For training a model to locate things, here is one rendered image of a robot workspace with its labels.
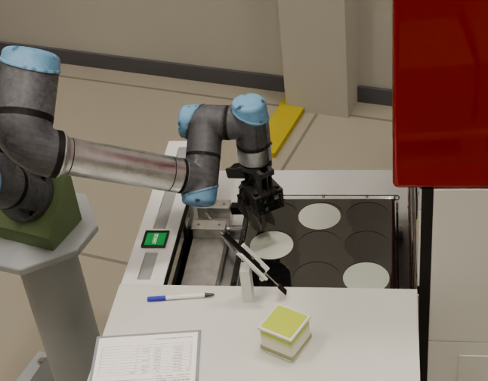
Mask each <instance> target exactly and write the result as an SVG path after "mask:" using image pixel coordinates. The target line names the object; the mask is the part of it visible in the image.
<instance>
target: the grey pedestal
mask: <svg viewBox="0 0 488 381"><path fill-rule="evenodd" d="M76 198H77V201H78V204H79V210H80V213H81V216H82V220H81V221H80V222H79V223H78V224H77V225H76V226H75V227H74V229H73V230H72V231H71V232H70V233H69V234H68V235H67V237H66V238H65V239H64V240H63V241H62V242H61V243H60V245H59V246H58V247H57V248H56V249H55V250H54V251H52V250H49V249H44V248H41V247H37V246H32V245H29V244H25V243H20V242H17V241H13V240H8V239H5V238H1V237H0V271H4V272H8V273H11V274H17V275H20V276H21V279H22V281H23V285H24V288H25V291H26V294H27V298H28V300H29V304H30V307H31V309H32V313H33V316H34V318H35V321H36V326H37V328H38V331H39V335H40V337H41V340H42V344H43V346H44V349H45V352H40V351H38V352H37V354H36V355H35V357H34V358H33V359H32V360H31V361H30V363H29V364H28V365H27V367H26V368H25V370H24V371H23V372H22V373H21V375H20V376H19V377H18V379H17V380H16V381H87V380H88V377H89V374H90V372H91V365H92V361H93V357H94V349H95V345H96V340H97V336H100V334H99V331H98V328H97V323H96V320H95V316H94V312H93V308H92V305H91V300H90V297H89V295H88V289H87V286H86V283H85V278H84V275H83V272H82V267H81V264H80V261H79V254H80V253H81V252H82V250H83V249H84V248H85V247H86V246H87V245H88V243H89V242H90V241H91V239H92V238H93V237H94V235H95V234H96V233H97V232H98V226H97V222H96V220H95V218H94V214H93V212H92V210H91V207H90V204H89V202H88V198H87V196H86V195H85V194H80V193H76Z"/></svg>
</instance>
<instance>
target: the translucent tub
mask: <svg viewBox="0 0 488 381"><path fill-rule="evenodd" d="M310 318H311V316H310V315H309V314H305V313H303V312H300V311H297V310H295V309H293V308H290V307H287V306H284V305H281V304H279V303H277V304H276V306H275V307H274V308H273V310H272V311H271V312H270V313H269V314H268V316H266V318H265V319H264V320H263V321H262V322H261V324H260V325H259V326H258V330H260V333H261V349H263V351H264V352H266V353H269V354H271V355H274V356H276V357H278V358H282V359H283V360H285V361H288V362H291V363H293V362H294V361H295V360H296V358H297V357H298V356H299V355H300V354H301V352H302V351H303V350H304V348H305V347H306V345H307V344H308V343H309V341H310V339H311V337H312V335H311V333H310V324H309V320H310Z"/></svg>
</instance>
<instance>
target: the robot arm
mask: <svg viewBox="0 0 488 381"><path fill-rule="evenodd" d="M60 71H61V70H60V58H59V57H58V56H57V55H56V54H53V53H51V52H49V51H45V50H42V49H37V48H31V47H24V46H7V47H4V48H3V49H2V53H1V57H0V210H1V211H3V213H4V214H6V216H7V217H9V218H11V219H13V220H15V221H20V222H30V221H34V220H36V219H38V218H40V217H41V216H42V215H43V214H44V213H45V212H46V211H47V209H48V207H49V206H50V205H51V201H52V199H53V195H54V184H53V180H52V178H58V177H60V176H61V175H71V176H76V177H80V178H89V179H94V180H98V181H108V182H112V183H117V184H126V185H131V186H136V187H145V188H149V189H154V190H159V191H168V192H173V193H178V194H181V197H182V199H181V200H182V203H183V204H185V205H189V206H198V207H209V206H213V205H214V204H215V202H216V198H217V192H218V187H219V184H218V179H219V170H220V160H221V145H222V140H236V149H237V156H238V161H239V162H238V163H234V164H233V165H232V166H231V167H229V168H226V169H225V171H226V173H227V177H228V178H244V179H245V180H243V181H241V184H240V186H239V187H238V188H239V194H237V199H238V200H237V205H238V208H239V210H240V212H241V213H242V214H243V215H244V216H245V218H246V219H247V221H248V222H249V224H250V225H251V226H252V227H253V228H254V229H255V230H256V231H258V232H259V233H261V232H262V231H264V229H265V228H266V226H267V223H270V224H272V225H276V219H275V217H274V216H273V213H272V211H274V210H276V209H279V208H281V207H284V199H283V189H282V188H281V187H280V186H279V185H278V184H277V183H276V182H275V181H274V180H273V179H272V175H274V169H273V168H272V167H271V166H272V151H271V145H272V144H273V143H272V141H270V126H269V119H270V117H269V114H268V112H267V103H266V101H265V99H264V98H263V97H262V96H260V95H259V94H253V93H247V94H241V95H239V96H237V97H236V98H234V99H233V102H232V104H231V105H211V104H190V105H184V106H183V107H182V108H181V109H180V112H179V114H178V132H179V135H180V136H181V137H182V138H186V139H187V149H186V157H185V159H184V158H180V157H176V156H169V155H164V154H160V153H152V152H148V151H143V150H135V149H131V148H127V147H119V146H115V145H111V144H103V143H98V142H94V141H86V140H82V139H78V138H70V137H68V135H67V134H66V132H65V131H61V130H56V129H54V128H53V124H54V113H55V107H56V100H57V88H58V82H59V75H60ZM281 195H282V199H281ZM258 215H259V220H258Z"/></svg>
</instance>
